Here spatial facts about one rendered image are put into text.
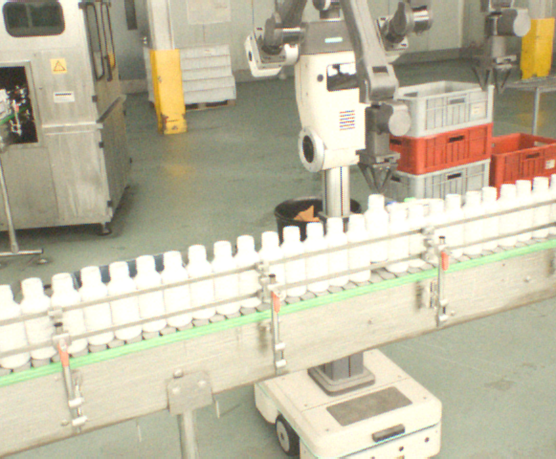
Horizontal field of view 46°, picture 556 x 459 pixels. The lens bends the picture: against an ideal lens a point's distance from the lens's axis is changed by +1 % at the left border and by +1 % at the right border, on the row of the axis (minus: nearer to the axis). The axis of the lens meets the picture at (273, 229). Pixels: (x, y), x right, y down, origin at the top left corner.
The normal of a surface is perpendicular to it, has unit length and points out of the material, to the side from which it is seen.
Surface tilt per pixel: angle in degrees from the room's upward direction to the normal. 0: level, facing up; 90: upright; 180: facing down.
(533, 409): 0
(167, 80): 90
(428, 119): 90
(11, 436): 90
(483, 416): 0
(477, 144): 90
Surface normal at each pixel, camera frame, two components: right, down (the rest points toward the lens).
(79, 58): 0.10, 0.33
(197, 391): 0.40, 0.29
